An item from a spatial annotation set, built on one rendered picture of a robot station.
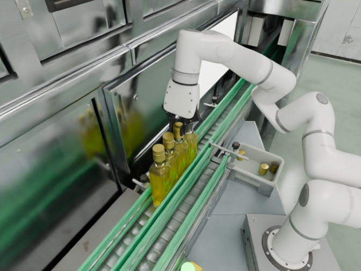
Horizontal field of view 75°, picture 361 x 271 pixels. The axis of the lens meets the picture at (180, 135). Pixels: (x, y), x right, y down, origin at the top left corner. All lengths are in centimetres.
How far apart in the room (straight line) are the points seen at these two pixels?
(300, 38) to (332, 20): 282
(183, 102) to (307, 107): 37
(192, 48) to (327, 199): 48
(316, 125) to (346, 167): 15
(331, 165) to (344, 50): 385
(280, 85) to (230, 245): 59
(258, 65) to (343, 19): 368
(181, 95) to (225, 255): 60
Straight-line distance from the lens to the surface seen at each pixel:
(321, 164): 72
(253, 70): 75
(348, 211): 68
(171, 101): 71
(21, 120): 53
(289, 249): 82
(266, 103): 85
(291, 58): 163
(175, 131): 75
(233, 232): 101
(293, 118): 83
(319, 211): 66
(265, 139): 198
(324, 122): 81
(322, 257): 95
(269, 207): 111
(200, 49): 65
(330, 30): 443
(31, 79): 55
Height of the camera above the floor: 165
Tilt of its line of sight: 43 degrees down
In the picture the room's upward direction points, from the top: straight up
